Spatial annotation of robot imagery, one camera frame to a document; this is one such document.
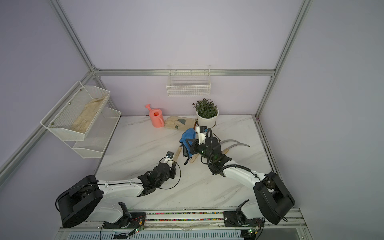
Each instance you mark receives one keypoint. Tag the beige glove in shelf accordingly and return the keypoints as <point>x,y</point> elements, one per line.
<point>84,120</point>

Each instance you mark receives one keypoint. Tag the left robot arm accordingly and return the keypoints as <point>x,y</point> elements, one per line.
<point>102,201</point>

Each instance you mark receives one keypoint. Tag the aluminium front rail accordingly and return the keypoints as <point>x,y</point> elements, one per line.
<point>202,224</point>

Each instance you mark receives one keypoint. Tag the lower white mesh shelf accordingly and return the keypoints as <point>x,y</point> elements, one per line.
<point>99,136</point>

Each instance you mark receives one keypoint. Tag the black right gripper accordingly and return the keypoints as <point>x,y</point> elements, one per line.
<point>194,148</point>

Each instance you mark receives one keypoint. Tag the blue microfibre rag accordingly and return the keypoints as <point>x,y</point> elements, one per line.
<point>187,142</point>

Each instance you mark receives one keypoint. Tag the white mesh shelf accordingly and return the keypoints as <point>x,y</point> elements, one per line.
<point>60,118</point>
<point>99,136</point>

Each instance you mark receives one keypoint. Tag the potted green plant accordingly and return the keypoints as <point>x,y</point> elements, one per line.
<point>207,112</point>

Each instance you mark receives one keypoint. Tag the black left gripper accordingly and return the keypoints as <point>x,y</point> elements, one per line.
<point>173,174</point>

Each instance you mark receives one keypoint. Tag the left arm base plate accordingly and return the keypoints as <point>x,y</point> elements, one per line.
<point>133,222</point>

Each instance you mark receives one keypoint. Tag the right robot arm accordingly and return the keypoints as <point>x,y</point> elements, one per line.
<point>273,200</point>

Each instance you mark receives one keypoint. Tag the upper white mesh shelf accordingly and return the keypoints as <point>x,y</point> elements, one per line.
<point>60,118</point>

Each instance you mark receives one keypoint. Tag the white wire wall basket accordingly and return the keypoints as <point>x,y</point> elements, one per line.
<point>189,80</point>

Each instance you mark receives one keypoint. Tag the pink watering can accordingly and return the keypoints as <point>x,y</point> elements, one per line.
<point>156,117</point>

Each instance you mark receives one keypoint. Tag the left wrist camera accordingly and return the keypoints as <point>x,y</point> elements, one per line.
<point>169,159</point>

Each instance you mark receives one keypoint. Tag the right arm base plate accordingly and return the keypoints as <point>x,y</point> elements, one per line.
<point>238,219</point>

